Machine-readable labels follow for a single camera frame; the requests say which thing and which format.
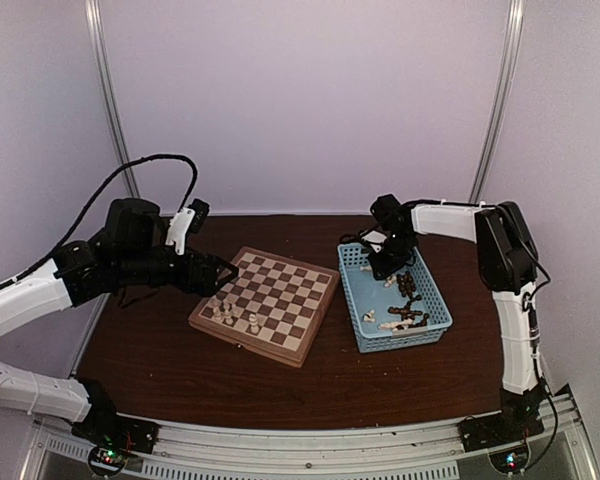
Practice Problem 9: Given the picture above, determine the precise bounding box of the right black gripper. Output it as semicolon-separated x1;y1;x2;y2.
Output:
368;232;416;280

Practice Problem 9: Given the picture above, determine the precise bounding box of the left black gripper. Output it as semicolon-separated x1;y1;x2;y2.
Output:
116;244;238;297

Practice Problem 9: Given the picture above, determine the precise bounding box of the white queen chess piece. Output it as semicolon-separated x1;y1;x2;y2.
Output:
249;313;260;334

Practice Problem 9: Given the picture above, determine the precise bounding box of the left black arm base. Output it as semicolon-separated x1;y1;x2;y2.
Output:
70;379;159;454

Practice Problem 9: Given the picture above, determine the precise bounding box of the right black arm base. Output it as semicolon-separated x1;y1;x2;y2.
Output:
458;385;545;452

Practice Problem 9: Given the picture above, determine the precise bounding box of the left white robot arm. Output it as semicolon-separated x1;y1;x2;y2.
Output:
0;198;238;444

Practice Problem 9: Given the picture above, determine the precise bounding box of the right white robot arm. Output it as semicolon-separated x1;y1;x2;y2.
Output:
368;194;540;396

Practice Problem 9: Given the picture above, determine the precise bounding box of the dark chess pieces pile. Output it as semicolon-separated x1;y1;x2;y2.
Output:
387;272;430;330

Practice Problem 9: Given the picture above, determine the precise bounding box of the white pawn chess piece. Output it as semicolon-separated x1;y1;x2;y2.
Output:
223;311;234;325

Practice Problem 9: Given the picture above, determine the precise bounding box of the wooden folding chess board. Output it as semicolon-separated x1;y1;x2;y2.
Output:
189;247;340;368

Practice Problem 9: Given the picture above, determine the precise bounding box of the white chess pieces pile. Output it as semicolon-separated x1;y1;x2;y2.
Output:
363;309;414;332

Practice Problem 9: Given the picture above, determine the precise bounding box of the light blue plastic basket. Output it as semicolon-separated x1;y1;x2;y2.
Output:
337;243;453;354

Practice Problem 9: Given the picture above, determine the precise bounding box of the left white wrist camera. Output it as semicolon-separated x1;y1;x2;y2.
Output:
165;198;210;256

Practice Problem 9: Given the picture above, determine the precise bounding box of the left black cable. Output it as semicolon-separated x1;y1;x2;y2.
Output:
0;153;200;301

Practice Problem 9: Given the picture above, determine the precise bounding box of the black cable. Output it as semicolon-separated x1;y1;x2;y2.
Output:
519;239;561;451
0;153;200;301

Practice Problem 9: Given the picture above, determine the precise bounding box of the right black cable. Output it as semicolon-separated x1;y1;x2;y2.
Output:
519;239;561;451

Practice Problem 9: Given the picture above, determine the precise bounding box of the right aluminium frame post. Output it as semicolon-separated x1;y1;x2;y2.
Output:
468;0;526;204

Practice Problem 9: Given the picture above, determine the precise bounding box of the aluminium frame post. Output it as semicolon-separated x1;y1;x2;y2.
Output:
83;0;149;224
468;0;526;204

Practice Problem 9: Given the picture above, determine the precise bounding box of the front aluminium rail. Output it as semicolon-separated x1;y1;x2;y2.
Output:
16;392;600;479

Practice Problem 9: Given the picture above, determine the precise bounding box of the left aluminium frame post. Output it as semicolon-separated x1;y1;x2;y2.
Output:
83;0;149;224

